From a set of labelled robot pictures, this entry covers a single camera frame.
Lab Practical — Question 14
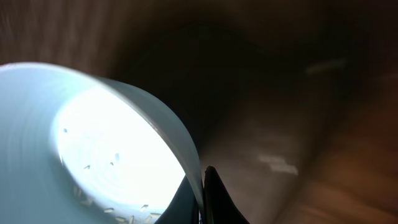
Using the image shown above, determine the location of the dark brown serving tray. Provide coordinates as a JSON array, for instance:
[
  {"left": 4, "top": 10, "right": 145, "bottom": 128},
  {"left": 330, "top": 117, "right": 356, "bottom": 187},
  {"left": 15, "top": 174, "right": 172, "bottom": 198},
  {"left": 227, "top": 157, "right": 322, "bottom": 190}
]
[{"left": 111, "top": 24, "right": 397, "bottom": 223}]

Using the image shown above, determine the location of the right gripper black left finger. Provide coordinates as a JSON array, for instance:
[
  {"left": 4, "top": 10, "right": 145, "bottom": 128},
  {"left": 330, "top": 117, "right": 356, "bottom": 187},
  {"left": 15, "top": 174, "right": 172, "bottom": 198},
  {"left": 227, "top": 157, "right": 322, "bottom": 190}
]
[{"left": 155, "top": 177, "right": 200, "bottom": 224}]

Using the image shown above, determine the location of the light blue bowl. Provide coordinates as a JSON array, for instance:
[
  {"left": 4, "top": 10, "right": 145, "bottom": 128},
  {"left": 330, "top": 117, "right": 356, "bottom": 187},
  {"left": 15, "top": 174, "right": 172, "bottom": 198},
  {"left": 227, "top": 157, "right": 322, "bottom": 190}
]
[{"left": 1, "top": 62, "right": 204, "bottom": 224}]

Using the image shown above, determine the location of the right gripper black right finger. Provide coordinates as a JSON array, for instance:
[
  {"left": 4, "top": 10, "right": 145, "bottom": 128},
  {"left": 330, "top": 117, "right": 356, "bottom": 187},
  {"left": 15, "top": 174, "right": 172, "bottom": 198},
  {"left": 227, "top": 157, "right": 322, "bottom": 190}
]
[{"left": 204, "top": 166, "right": 249, "bottom": 224}]

